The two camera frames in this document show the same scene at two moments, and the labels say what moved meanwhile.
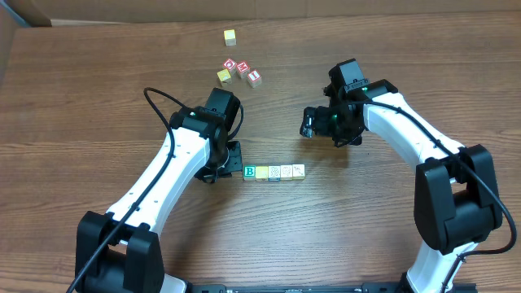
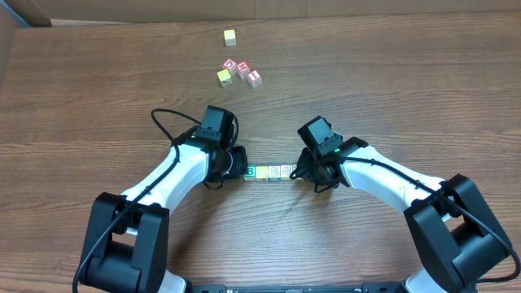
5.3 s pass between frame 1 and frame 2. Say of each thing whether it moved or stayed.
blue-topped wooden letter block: stayed
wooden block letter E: stayed
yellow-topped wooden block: stayed
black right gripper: moved
